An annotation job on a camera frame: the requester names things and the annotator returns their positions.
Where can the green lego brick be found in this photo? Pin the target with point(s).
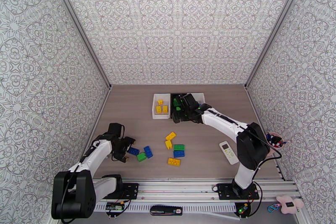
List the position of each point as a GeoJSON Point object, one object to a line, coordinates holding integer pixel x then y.
{"type": "Point", "coordinates": [175, 102]}
{"type": "Point", "coordinates": [141, 156]}
{"type": "Point", "coordinates": [179, 147]}
{"type": "Point", "coordinates": [178, 109]}

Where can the black plastic bin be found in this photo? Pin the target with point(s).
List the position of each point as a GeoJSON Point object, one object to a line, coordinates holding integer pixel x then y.
{"type": "Point", "coordinates": [172, 113]}

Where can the yellow lego brick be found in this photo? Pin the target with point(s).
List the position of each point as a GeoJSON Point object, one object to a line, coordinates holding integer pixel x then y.
{"type": "Point", "coordinates": [171, 135]}
{"type": "Point", "coordinates": [165, 109]}
{"type": "Point", "coordinates": [174, 162]}
{"type": "Point", "coordinates": [158, 109]}
{"type": "Point", "coordinates": [169, 144]}
{"type": "Point", "coordinates": [160, 102]}

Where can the white plastic bin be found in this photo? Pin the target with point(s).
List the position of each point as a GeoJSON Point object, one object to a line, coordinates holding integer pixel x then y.
{"type": "Point", "coordinates": [157, 116]}
{"type": "Point", "coordinates": [200, 97]}

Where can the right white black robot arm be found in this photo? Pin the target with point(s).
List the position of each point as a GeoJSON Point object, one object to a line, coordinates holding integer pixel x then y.
{"type": "Point", "coordinates": [252, 149]}

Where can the white remote control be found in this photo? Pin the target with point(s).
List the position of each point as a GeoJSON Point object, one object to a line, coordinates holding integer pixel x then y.
{"type": "Point", "coordinates": [227, 152]}

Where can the black device with sticker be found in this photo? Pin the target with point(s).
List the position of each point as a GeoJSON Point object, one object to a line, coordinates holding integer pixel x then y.
{"type": "Point", "coordinates": [165, 210]}

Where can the blue pen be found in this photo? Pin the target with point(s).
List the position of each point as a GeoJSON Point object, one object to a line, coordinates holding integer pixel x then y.
{"type": "Point", "coordinates": [268, 137]}

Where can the black marker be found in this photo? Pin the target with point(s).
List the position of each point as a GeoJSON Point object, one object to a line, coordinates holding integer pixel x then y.
{"type": "Point", "coordinates": [274, 140]}

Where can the pink pen cup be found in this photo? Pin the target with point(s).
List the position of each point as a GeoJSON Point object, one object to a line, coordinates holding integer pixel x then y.
{"type": "Point", "coordinates": [274, 149]}

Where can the circuit board with green light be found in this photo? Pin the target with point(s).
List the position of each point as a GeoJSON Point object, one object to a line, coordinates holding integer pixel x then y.
{"type": "Point", "coordinates": [242, 208]}

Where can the blue clip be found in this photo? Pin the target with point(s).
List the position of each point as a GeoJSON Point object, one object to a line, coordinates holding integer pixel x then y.
{"type": "Point", "coordinates": [273, 208]}

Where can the pink plush toy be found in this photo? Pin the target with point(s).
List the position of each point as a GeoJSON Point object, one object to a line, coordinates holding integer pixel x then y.
{"type": "Point", "coordinates": [288, 205]}

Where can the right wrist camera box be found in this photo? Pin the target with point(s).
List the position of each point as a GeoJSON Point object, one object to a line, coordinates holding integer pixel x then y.
{"type": "Point", "coordinates": [189, 101]}

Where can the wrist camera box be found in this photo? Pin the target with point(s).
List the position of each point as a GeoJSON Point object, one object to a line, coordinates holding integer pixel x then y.
{"type": "Point", "coordinates": [189, 101]}
{"type": "Point", "coordinates": [116, 129]}

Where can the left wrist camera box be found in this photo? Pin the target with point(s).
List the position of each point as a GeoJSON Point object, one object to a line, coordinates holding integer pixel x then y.
{"type": "Point", "coordinates": [116, 129]}

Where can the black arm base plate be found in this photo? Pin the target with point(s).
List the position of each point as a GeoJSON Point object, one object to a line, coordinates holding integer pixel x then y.
{"type": "Point", "coordinates": [223, 191]}
{"type": "Point", "coordinates": [130, 190]}

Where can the aluminium table edge rail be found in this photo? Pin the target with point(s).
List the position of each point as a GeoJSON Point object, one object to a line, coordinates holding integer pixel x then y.
{"type": "Point", "coordinates": [101, 110]}
{"type": "Point", "coordinates": [256, 110]}

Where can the aluminium mounting rail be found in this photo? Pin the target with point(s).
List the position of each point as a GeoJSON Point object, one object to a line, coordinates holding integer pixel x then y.
{"type": "Point", "coordinates": [178, 189]}

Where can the aluminium frame post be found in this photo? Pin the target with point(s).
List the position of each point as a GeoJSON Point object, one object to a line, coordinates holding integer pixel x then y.
{"type": "Point", "coordinates": [80, 29]}
{"type": "Point", "coordinates": [279, 29]}

